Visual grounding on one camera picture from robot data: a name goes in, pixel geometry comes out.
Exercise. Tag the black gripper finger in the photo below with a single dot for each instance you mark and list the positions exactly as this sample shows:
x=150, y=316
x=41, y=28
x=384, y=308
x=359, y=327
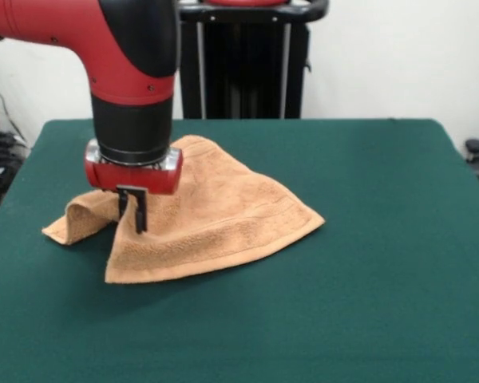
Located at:
x=123, y=201
x=141, y=213

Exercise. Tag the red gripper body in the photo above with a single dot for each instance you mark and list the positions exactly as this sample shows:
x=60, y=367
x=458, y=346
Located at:
x=131, y=177

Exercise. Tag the tan terry towel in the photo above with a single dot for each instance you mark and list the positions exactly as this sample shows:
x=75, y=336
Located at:
x=231, y=215

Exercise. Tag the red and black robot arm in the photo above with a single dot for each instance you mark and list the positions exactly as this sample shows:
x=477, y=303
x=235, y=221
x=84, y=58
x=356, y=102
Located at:
x=123, y=60

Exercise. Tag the dark green table cloth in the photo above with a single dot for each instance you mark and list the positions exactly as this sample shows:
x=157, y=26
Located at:
x=303, y=319

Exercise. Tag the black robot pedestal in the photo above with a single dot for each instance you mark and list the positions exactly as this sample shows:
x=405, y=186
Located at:
x=243, y=72

